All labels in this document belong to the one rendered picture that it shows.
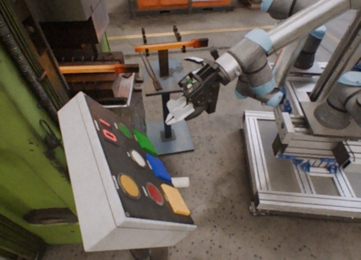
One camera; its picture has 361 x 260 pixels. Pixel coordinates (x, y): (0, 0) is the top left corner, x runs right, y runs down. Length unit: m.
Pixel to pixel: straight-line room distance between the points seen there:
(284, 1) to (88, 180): 0.96
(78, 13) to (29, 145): 0.42
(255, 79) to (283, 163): 1.13
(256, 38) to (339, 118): 0.63
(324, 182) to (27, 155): 1.67
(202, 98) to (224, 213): 1.17
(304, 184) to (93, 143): 1.45
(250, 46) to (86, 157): 0.48
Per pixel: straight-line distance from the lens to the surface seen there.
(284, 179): 1.65
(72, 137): 0.49
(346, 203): 1.74
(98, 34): 0.83
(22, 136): 0.74
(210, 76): 0.59
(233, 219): 1.64
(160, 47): 1.27
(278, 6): 1.08
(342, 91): 1.07
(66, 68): 1.08
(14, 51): 0.65
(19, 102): 0.67
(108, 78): 0.97
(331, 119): 1.14
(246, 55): 0.61
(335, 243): 1.86
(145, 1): 4.55
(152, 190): 0.47
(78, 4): 0.74
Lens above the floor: 1.51
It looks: 47 degrees down
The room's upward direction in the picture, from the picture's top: straight up
